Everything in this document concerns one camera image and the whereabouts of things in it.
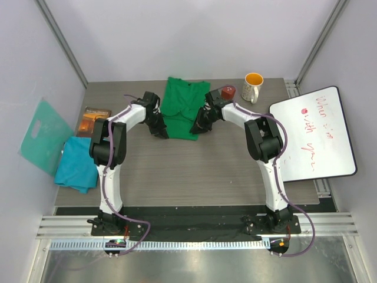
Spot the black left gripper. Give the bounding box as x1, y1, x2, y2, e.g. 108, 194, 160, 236
144, 111, 168, 139

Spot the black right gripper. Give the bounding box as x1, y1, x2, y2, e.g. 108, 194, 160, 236
191, 107, 219, 135

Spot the green t shirt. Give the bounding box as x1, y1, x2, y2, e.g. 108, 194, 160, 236
160, 77, 210, 141

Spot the red cube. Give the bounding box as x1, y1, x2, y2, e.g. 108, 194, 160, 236
221, 86, 236, 100

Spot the brown book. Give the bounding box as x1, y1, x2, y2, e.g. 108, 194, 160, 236
77, 107, 111, 137

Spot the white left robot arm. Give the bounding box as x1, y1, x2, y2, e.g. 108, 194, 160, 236
89, 91, 168, 235

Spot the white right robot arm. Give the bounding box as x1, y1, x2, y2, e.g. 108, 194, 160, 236
190, 90, 289, 233

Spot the white mug orange inside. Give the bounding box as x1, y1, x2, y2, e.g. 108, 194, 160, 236
241, 73, 264, 104

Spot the blue t shirt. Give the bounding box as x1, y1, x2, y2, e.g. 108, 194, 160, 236
54, 137, 98, 194

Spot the white whiteboard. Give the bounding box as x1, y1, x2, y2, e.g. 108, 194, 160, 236
269, 86, 358, 182

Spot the teal plastic cutting board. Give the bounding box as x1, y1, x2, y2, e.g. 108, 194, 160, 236
21, 100, 74, 176

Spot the perforated cable tray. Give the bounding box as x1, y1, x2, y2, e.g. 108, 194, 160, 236
49, 238, 270, 252

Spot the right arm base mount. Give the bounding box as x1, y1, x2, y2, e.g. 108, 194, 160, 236
240, 213, 302, 235

